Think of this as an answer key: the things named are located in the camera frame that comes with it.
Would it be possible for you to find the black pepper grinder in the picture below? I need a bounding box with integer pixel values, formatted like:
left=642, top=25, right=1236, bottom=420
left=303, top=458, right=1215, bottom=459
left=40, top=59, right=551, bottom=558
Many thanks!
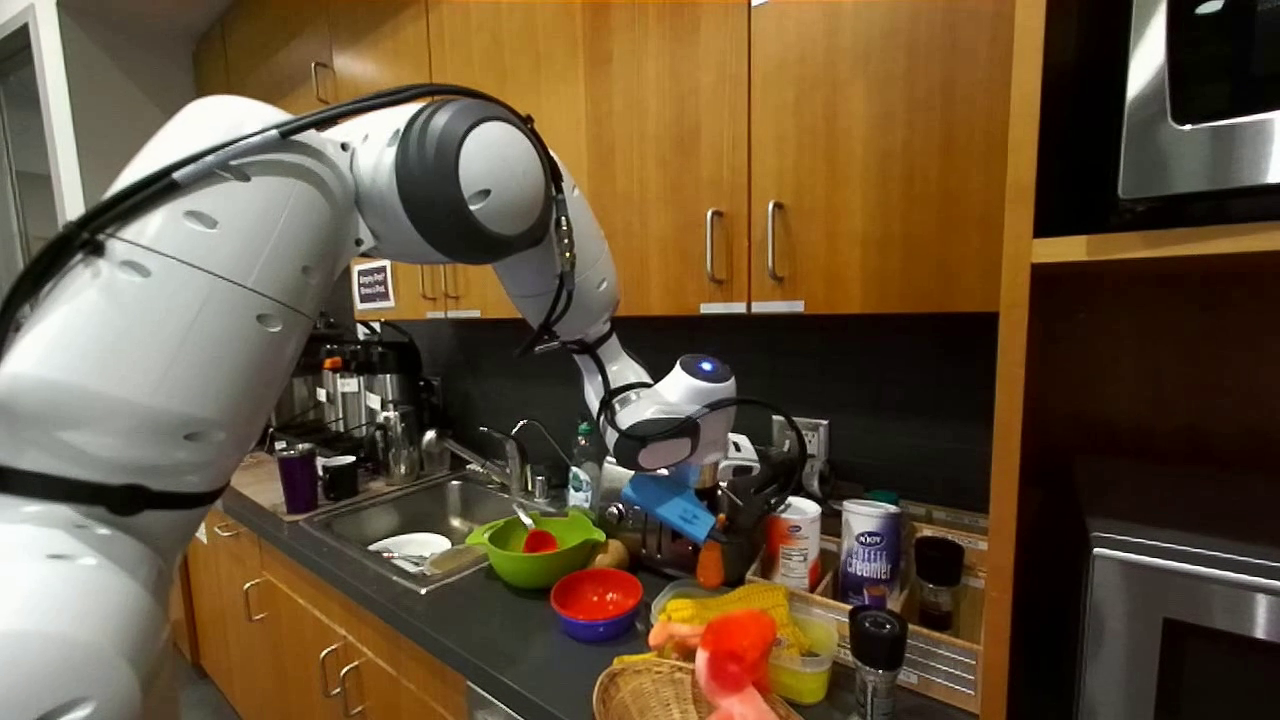
left=850, top=607, right=907, bottom=720

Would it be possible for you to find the stainless steel sink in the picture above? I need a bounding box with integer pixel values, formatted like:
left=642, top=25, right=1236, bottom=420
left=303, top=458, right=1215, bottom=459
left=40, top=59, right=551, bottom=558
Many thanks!
left=308, top=481, right=514, bottom=595

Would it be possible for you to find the red pink toy food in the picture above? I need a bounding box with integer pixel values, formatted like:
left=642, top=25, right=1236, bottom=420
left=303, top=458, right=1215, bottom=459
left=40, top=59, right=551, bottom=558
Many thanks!
left=696, top=613, right=775, bottom=720

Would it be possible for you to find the dark lidded jar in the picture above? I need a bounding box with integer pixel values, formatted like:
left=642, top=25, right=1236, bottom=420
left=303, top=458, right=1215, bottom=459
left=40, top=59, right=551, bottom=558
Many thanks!
left=917, top=537, right=963, bottom=632

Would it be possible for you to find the purple cabinet sign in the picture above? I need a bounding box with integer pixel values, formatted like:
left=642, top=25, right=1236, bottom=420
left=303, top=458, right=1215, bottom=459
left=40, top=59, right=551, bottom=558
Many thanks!
left=350, top=261, right=398, bottom=311

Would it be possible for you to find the dish soap bottle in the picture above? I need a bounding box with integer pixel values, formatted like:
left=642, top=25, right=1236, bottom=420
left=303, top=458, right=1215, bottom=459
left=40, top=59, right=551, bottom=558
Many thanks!
left=569, top=420, right=600, bottom=511

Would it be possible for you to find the black coffee machine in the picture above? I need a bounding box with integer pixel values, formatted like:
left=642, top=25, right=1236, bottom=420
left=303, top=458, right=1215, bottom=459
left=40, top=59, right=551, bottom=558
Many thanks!
left=273, top=337, right=424, bottom=441

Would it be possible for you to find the white red canister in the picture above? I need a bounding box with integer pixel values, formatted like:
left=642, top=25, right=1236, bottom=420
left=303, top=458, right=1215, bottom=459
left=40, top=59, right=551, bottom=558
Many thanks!
left=770, top=496, right=824, bottom=593

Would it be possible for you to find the yellow plastic container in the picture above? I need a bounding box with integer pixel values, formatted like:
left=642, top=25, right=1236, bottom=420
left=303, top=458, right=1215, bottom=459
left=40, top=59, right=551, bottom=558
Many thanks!
left=654, top=579, right=840, bottom=707

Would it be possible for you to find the black mug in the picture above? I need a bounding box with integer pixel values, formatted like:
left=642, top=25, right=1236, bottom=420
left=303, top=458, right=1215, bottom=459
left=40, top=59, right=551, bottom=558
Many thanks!
left=321, top=451, right=361, bottom=505

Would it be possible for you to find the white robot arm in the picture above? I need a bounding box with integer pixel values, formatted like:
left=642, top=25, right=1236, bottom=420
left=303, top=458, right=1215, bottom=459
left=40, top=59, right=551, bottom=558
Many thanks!
left=0, top=84, right=736, bottom=720

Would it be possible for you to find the white plate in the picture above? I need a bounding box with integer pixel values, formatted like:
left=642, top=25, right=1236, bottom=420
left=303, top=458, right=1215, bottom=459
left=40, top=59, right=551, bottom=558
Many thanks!
left=369, top=532, right=451, bottom=568

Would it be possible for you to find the red and blue bowl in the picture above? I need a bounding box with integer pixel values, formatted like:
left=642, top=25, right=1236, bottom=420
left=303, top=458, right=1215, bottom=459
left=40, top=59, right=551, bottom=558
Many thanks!
left=549, top=568, right=644, bottom=646

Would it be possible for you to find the white blue canister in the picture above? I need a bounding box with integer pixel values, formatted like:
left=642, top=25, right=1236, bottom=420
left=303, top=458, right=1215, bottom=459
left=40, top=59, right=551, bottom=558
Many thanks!
left=840, top=499, right=902, bottom=603

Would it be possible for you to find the wicker basket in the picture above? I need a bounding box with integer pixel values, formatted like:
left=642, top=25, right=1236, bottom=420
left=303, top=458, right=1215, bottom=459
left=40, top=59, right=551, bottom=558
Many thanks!
left=589, top=654, right=807, bottom=720

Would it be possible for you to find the green plastic bowl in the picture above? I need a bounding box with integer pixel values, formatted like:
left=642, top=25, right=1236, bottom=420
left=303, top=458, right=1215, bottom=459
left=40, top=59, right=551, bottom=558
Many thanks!
left=467, top=511, right=603, bottom=593

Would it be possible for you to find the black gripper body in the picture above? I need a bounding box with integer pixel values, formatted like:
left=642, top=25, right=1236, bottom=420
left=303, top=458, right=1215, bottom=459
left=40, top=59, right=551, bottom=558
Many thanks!
left=721, top=459, right=799, bottom=560

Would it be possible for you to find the wall power outlet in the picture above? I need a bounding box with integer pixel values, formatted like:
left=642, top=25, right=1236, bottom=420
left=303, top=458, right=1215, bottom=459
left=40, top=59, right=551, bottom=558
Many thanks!
left=774, top=415, right=827, bottom=496

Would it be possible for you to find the wooden tray box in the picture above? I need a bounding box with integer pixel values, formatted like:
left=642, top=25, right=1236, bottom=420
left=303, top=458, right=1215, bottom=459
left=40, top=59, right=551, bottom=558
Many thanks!
left=789, top=510, right=987, bottom=715

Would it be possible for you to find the red toy in bowl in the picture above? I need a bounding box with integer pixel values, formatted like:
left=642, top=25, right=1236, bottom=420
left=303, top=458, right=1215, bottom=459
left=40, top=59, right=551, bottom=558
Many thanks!
left=521, top=530, right=559, bottom=552

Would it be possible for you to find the purple travel mug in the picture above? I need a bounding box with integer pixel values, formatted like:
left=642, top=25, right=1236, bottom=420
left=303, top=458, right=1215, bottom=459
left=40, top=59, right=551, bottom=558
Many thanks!
left=276, top=443, right=321, bottom=511

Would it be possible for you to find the steel lower oven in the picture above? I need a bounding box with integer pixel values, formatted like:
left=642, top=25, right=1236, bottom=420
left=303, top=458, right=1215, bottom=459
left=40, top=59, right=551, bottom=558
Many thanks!
left=1076, top=525, right=1280, bottom=720

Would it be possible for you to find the chrome faucet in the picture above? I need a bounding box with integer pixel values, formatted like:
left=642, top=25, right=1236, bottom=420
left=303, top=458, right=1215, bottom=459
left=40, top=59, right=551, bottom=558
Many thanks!
left=445, top=415, right=569, bottom=511

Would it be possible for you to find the silver toaster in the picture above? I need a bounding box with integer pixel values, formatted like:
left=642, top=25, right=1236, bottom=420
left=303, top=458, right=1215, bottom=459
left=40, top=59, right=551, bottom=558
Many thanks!
left=596, top=499, right=717, bottom=576

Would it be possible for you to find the orange toy carrot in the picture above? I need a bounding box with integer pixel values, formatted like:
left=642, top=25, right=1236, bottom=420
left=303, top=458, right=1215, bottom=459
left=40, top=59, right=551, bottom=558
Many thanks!
left=696, top=540, right=727, bottom=593

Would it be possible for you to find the steel microwave oven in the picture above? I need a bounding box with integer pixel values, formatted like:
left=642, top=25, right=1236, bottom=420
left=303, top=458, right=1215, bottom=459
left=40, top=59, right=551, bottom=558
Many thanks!
left=1116, top=0, right=1280, bottom=202

